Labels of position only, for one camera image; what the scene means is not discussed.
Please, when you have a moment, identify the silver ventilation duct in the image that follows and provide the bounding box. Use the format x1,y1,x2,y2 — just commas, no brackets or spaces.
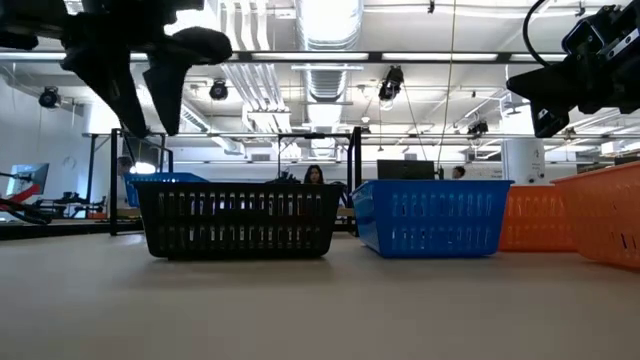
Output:
293,0,365,159

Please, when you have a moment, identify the tilted grey monitor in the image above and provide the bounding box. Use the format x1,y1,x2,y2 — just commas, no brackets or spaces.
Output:
5,162,51,198

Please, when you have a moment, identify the black metal rig frame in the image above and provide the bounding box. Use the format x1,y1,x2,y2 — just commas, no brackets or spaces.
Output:
108,127,175,237
276,126,364,237

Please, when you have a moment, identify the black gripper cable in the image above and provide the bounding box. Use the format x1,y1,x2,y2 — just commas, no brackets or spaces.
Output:
522,0,552,67

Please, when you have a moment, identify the black computer monitor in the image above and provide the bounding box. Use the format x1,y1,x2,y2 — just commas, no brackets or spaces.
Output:
376,159,437,181

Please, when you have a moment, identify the orange plastic basket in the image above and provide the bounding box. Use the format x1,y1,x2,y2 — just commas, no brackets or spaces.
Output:
551,160,640,272
498,184,577,253

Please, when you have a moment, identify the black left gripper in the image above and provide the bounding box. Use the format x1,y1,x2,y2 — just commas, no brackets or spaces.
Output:
0,0,234,139

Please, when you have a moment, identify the black plastic basket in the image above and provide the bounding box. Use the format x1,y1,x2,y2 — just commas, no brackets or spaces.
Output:
130,180,346,262

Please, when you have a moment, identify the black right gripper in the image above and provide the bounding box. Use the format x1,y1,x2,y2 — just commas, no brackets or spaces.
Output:
506,0,640,139

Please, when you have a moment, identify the white round column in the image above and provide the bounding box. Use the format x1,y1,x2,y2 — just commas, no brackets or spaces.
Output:
501,138,547,187

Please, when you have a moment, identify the black overhead rig bar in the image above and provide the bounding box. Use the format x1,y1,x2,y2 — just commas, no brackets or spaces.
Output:
0,49,569,66

